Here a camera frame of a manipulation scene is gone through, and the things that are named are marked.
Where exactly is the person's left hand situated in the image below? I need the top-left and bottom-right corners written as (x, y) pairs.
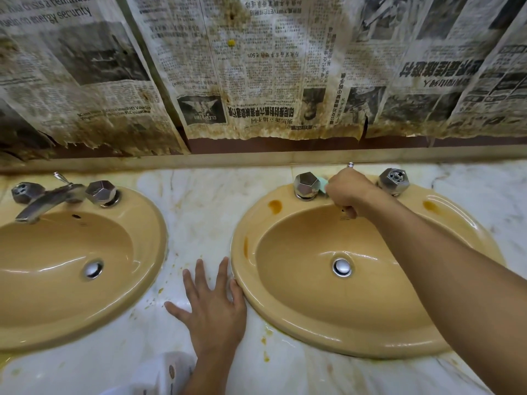
top-left (164, 256), bottom-right (248, 360)

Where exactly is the person's right hand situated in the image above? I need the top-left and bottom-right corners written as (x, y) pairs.
top-left (325, 168), bottom-right (377, 221)

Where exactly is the person's left forearm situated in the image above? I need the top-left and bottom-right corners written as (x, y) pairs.
top-left (180, 349), bottom-right (239, 395)

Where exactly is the person's right forearm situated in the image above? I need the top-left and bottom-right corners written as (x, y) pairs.
top-left (357, 188), bottom-right (527, 395)

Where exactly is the chrome sink drain stopper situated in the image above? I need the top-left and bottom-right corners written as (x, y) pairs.
top-left (331, 256), bottom-right (354, 279)
top-left (81, 259), bottom-right (105, 281)

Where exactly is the white shirt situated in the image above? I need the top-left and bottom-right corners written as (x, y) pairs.
top-left (101, 351), bottom-right (197, 395)

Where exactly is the tan oval sink basin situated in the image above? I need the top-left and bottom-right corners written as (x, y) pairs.
top-left (0, 185), bottom-right (169, 353)
top-left (231, 174), bottom-right (507, 359)

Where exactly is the beige backsplash ledge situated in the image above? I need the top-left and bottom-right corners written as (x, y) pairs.
top-left (0, 149), bottom-right (527, 174)

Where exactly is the stained newspaper sheet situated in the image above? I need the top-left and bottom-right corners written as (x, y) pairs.
top-left (447, 20), bottom-right (527, 139)
top-left (341, 0), bottom-right (519, 139)
top-left (0, 0), bottom-right (191, 157)
top-left (124, 0), bottom-right (368, 141)

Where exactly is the chrome faucet spout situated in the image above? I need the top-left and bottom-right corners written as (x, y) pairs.
top-left (15, 184), bottom-right (86, 224)

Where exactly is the chrome faceted faucet handle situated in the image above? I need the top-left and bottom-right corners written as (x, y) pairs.
top-left (293, 172), bottom-right (322, 201)
top-left (11, 182), bottom-right (45, 205)
top-left (85, 180), bottom-right (122, 208)
top-left (377, 168), bottom-right (411, 197)

